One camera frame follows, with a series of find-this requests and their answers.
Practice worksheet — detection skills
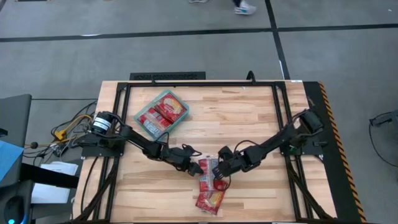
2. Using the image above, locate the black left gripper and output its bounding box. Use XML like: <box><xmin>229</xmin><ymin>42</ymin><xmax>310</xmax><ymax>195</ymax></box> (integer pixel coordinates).
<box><xmin>160</xmin><ymin>145</ymin><xmax>205</xmax><ymax>176</ymax></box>

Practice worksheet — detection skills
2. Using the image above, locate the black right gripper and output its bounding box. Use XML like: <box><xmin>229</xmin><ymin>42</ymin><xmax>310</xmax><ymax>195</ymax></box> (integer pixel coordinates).
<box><xmin>211</xmin><ymin>147</ymin><xmax>261</xmax><ymax>181</ymax></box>

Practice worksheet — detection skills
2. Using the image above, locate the red popcorn bag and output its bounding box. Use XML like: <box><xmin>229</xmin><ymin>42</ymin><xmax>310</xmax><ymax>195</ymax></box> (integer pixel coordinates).
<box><xmin>195</xmin><ymin>189</ymin><xmax>227</xmax><ymax>217</ymax></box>
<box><xmin>144</xmin><ymin>107</ymin><xmax>173</xmax><ymax>131</ymax></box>
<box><xmin>198</xmin><ymin>157</ymin><xmax>220</xmax><ymax>193</ymax></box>
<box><xmin>213</xmin><ymin>178</ymin><xmax>231</xmax><ymax>192</ymax></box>
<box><xmin>137</xmin><ymin>112</ymin><xmax>164</xmax><ymax>138</ymax></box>
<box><xmin>154</xmin><ymin>92</ymin><xmax>188</xmax><ymax>124</ymax></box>

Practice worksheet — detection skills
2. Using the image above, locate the teal plastic basket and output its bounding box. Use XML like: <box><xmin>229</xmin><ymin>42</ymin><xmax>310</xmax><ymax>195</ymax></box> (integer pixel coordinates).
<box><xmin>133</xmin><ymin>89</ymin><xmax>191</xmax><ymax>141</ymax></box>

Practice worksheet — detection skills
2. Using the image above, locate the black floor vent mat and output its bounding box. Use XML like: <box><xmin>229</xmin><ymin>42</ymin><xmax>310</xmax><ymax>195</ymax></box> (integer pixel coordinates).
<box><xmin>129</xmin><ymin>71</ymin><xmax>207</xmax><ymax>82</ymax></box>

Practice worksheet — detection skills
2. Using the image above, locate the black mat with hazard stripes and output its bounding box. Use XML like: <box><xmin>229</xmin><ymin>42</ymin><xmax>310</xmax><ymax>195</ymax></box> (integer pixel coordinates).
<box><xmin>302</xmin><ymin>81</ymin><xmax>368</xmax><ymax>224</ymax></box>

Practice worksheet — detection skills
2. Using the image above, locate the white paper sheet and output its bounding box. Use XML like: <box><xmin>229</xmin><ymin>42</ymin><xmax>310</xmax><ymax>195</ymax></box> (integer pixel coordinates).
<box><xmin>30</xmin><ymin>161</ymin><xmax>80</xmax><ymax>205</ymax></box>

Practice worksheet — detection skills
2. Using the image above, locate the person's shoe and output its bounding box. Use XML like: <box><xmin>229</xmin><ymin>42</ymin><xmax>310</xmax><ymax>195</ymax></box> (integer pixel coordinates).
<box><xmin>233</xmin><ymin>1</ymin><xmax>257</xmax><ymax>16</ymax></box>

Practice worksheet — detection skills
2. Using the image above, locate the black device with blue light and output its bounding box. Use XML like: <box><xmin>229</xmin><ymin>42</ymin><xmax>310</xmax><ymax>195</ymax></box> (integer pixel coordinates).
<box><xmin>0</xmin><ymin>179</ymin><xmax>35</xmax><ymax>224</ymax></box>

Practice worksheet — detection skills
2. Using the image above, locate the blue sheet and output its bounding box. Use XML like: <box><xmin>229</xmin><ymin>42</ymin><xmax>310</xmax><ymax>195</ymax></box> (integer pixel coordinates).
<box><xmin>0</xmin><ymin>139</ymin><xmax>25</xmax><ymax>184</ymax></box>

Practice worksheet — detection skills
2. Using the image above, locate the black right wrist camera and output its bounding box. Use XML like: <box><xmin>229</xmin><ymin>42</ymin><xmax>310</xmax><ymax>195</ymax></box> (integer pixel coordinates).
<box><xmin>218</xmin><ymin>146</ymin><xmax>235</xmax><ymax>162</ymax></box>

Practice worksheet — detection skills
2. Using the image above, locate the black aluminium table frame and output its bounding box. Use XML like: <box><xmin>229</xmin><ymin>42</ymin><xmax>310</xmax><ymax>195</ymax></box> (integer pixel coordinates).
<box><xmin>73</xmin><ymin>80</ymin><xmax>338</xmax><ymax>224</ymax></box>

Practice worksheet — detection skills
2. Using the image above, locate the yellow cable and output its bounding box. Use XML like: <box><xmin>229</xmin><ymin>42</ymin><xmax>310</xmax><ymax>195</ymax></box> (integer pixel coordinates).
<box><xmin>53</xmin><ymin>114</ymin><xmax>95</xmax><ymax>141</ymax></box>

